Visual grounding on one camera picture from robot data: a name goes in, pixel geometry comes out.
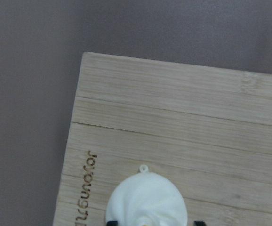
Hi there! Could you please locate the bamboo cutting board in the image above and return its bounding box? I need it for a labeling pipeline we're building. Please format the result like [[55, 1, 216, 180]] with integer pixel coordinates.
[[53, 52, 272, 226]]

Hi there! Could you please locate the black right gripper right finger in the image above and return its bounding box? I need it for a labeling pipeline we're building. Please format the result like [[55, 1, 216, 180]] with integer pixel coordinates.
[[193, 221, 206, 226]]

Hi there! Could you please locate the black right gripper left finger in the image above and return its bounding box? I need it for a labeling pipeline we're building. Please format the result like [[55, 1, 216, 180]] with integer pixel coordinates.
[[106, 221, 118, 226]]

